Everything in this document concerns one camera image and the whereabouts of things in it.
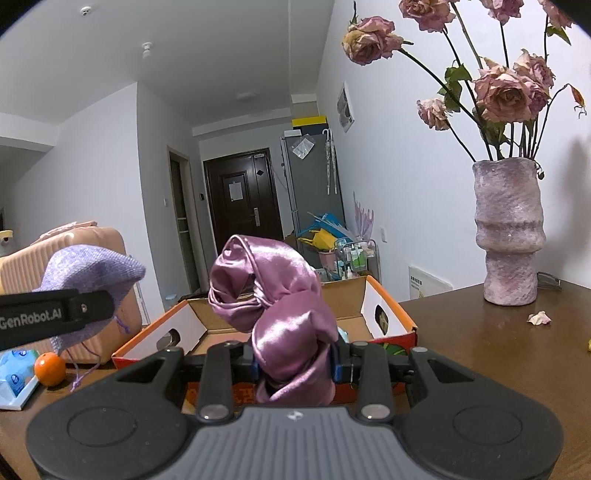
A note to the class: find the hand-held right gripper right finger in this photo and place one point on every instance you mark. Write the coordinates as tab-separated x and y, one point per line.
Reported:
336	367

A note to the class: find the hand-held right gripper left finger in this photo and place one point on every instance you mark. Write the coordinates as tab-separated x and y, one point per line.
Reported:
242	364

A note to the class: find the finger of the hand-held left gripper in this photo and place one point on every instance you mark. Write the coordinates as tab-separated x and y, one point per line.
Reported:
92	307

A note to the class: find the purple satin scrunchie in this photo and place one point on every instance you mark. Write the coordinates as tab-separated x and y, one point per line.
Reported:
286	332

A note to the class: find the orange cardboard box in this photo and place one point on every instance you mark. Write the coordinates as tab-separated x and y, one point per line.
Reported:
217	311

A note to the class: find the orange fruit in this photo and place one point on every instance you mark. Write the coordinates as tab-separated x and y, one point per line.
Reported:
50	369

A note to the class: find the pink ribbed suitcase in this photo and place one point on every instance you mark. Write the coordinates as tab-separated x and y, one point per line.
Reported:
18	272

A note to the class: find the blue tissue pack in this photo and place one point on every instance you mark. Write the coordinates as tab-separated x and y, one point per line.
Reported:
14	383

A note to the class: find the pink cloth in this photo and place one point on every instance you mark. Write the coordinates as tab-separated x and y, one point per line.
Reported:
69	229

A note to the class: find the pink bucket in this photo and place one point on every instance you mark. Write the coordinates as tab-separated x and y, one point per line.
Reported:
328	261

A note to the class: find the white leaning board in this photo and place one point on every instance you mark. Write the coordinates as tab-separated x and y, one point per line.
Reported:
429	284

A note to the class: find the dark brown door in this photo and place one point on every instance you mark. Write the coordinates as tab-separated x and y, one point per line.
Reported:
249	230

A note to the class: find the brown floor cardboard box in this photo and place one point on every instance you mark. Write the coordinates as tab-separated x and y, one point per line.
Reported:
292	240

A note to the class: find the blue hangers bundle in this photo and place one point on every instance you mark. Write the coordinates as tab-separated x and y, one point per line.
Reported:
330	224

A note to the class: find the purple feather bouquet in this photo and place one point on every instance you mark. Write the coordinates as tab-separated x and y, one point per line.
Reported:
364	219

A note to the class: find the white paper notice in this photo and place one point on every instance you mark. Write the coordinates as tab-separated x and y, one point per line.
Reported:
236	191

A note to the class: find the grey refrigerator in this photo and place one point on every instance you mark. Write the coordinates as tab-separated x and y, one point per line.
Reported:
309	184

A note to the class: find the white folded umbrella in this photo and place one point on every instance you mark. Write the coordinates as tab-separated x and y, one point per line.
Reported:
328	161

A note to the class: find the fallen pink petal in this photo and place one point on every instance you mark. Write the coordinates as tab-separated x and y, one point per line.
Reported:
539	318

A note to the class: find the pink textured vase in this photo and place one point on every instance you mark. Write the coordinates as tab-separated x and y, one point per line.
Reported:
508	230

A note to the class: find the clear plastic bag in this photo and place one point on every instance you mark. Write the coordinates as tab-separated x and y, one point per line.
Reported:
303	147

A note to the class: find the yellow box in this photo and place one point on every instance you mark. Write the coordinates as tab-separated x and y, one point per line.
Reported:
309	122

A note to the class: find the white ceiling sensor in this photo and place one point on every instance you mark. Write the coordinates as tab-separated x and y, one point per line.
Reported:
147	49

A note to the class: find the white smoke detector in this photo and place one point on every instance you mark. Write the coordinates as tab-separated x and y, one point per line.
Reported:
85	11

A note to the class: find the dried pink roses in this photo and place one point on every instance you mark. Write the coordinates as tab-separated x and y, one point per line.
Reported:
503	92

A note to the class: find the side door frame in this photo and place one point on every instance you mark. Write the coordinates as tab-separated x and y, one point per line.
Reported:
182	221

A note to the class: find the white wall panel box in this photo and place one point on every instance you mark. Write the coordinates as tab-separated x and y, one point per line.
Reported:
345	108

